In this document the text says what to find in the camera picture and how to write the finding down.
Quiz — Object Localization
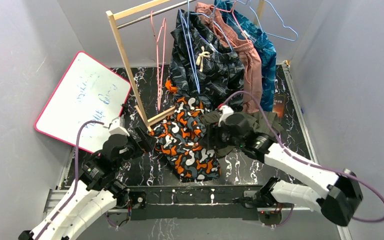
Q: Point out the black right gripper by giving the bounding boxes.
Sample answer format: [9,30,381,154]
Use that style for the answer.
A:
[198,122,244,151]

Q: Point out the orange camouflage shorts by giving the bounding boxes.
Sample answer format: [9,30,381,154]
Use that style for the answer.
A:
[149,96,221,182]

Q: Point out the blue wire hanger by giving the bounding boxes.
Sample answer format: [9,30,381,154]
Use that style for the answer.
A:
[235,0,299,43]
[179,0,201,94]

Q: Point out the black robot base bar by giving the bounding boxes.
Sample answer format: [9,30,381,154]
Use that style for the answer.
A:
[128,185,283,226]

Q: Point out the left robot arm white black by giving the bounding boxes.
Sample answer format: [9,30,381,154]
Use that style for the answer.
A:
[18,126,157,240]

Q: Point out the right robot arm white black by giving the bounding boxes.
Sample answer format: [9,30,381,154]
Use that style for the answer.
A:
[204,112,364,227]

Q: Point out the olive green shorts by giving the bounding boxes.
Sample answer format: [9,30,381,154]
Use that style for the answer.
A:
[199,110,284,161]

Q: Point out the pink shorts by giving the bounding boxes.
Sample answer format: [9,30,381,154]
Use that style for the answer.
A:
[195,2,263,101]

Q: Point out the dark leaf-pattern shorts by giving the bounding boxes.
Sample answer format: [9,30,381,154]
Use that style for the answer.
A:
[169,10,245,110]

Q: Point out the teal patterned shorts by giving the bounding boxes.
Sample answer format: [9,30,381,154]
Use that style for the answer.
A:
[213,0,277,112]

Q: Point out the pink hanger holding shorts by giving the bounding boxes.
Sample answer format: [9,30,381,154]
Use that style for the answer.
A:
[214,0,250,41]

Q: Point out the pink-framed whiteboard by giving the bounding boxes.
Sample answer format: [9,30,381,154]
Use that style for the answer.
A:
[34,51,132,153]

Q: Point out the metal rack rod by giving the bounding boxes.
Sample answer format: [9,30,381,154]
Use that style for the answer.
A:
[116,0,196,30]

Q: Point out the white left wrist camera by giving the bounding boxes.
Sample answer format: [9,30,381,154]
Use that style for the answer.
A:
[108,116,130,136]

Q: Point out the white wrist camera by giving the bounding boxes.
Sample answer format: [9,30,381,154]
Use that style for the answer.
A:
[217,105,235,127]
[108,116,130,136]

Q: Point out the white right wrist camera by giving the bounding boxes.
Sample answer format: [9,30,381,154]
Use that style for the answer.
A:
[217,105,235,127]

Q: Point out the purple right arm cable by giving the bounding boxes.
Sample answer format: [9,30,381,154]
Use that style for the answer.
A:
[218,90,384,223]

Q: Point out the pink wire hanger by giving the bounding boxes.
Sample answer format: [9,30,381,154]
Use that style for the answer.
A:
[150,11,167,111]

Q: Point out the empty blue wire hanger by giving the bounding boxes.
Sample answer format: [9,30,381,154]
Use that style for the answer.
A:
[235,0,299,43]

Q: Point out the wooden clothes rack frame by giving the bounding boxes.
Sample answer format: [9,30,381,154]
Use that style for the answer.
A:
[105,0,268,132]

